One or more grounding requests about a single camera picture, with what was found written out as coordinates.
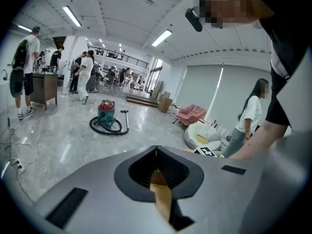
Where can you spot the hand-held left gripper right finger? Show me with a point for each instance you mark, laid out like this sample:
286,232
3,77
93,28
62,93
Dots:
219,194

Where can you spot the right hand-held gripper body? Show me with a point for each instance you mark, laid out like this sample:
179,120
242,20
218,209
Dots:
206,151

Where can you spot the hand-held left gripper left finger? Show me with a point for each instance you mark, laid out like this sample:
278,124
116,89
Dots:
97,199

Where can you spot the person's right forearm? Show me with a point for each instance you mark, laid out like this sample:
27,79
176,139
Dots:
263,140

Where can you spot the yellow cushion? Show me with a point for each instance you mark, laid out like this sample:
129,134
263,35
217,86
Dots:
201,139

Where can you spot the white round bean bag sofa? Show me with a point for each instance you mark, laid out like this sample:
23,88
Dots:
192,135

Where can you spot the pink bean bag chair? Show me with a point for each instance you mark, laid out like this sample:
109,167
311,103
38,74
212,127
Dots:
191,114

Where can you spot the tan wooden board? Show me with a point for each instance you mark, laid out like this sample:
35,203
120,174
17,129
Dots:
162,196

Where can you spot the cardboard box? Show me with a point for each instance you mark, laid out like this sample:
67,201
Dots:
165,103

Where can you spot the low wooden platform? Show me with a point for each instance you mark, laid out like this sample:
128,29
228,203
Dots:
141,100

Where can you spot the white power strip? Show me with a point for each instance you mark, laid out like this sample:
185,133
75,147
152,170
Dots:
20,165

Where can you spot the red and green vacuum cleaner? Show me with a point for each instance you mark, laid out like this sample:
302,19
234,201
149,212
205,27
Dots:
106,113

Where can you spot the long ceiling light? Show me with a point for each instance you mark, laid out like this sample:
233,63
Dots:
24,28
72,16
161,37

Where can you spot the black balcony railing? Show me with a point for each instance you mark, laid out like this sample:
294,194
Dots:
126,57

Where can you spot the brown wooden cabinet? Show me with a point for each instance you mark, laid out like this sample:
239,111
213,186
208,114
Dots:
45,86

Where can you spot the person's head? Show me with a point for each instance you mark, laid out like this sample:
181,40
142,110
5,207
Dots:
231,4

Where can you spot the person's black shirt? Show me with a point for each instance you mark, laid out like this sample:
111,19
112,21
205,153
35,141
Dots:
290,21

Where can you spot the black and green backpack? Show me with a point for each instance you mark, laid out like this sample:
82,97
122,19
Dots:
20,55

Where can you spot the black head camera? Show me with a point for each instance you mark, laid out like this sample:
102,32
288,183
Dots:
193,19

